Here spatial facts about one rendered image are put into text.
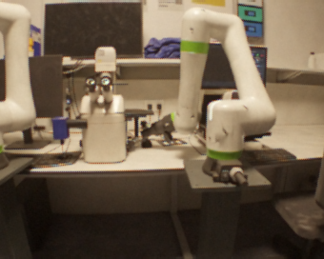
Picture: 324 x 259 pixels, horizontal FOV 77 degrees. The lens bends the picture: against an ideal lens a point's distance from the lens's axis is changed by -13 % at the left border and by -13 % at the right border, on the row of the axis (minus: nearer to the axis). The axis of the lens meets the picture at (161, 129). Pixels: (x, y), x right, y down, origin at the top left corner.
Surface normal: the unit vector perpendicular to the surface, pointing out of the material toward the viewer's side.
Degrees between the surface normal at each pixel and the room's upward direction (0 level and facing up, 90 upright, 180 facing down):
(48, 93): 86
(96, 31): 86
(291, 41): 90
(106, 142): 91
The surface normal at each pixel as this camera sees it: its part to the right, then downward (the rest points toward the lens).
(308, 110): 0.12, 0.20
